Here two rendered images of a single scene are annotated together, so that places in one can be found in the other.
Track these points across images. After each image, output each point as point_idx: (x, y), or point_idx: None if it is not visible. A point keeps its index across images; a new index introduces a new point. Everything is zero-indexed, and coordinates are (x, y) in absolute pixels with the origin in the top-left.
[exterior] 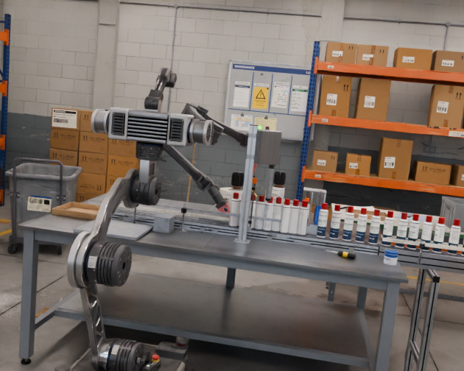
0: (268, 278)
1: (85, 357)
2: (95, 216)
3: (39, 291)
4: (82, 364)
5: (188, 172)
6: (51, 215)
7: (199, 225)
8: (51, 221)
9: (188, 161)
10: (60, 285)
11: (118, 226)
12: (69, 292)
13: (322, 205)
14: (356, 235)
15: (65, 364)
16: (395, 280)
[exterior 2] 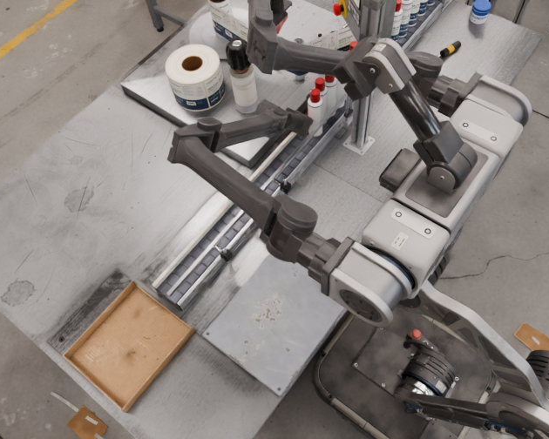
0: (96, 79)
1: (364, 415)
2: (189, 332)
3: None
4: (384, 423)
5: (260, 137)
6: (132, 415)
7: (293, 177)
8: (191, 424)
9: (247, 120)
10: None
11: (267, 307)
12: (18, 373)
13: (396, 7)
14: (421, 8)
15: (263, 428)
16: (538, 45)
